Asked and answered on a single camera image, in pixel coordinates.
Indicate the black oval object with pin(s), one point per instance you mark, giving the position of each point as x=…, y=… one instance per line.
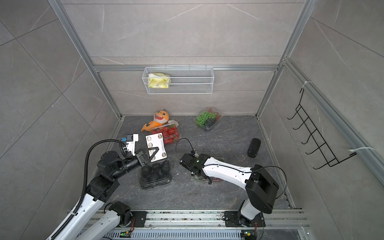
x=254, y=148

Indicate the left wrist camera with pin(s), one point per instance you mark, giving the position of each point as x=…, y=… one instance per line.
x=127, y=145

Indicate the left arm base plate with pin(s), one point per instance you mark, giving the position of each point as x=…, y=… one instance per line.
x=138, y=219

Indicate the black fruit box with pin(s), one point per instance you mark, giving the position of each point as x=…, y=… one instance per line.
x=155, y=174

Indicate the white wire basket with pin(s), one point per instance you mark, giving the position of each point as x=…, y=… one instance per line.
x=184, y=80

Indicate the green grape box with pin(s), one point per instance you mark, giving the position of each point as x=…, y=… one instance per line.
x=208, y=118

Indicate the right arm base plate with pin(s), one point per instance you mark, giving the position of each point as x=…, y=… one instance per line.
x=234, y=219

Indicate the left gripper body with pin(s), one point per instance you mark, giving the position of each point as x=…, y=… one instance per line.
x=141, y=161

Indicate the yellow packet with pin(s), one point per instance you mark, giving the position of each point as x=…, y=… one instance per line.
x=159, y=81

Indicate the black hook rack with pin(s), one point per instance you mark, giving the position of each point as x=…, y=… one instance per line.
x=315, y=136

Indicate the orange shark plush toy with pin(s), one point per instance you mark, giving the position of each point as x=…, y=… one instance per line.
x=160, y=118

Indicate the white sticker sheet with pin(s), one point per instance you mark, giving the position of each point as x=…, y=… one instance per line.
x=155, y=143

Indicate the purple grape box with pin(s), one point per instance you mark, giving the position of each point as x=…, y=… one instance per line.
x=197, y=169

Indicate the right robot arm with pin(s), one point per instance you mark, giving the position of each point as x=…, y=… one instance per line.
x=260, y=186

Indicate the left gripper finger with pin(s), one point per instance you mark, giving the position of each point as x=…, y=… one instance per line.
x=150, y=157
x=151, y=151

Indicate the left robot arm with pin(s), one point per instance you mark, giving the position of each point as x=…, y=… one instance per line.
x=95, y=195

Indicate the strawberry box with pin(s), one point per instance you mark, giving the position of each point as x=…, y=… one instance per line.
x=169, y=132

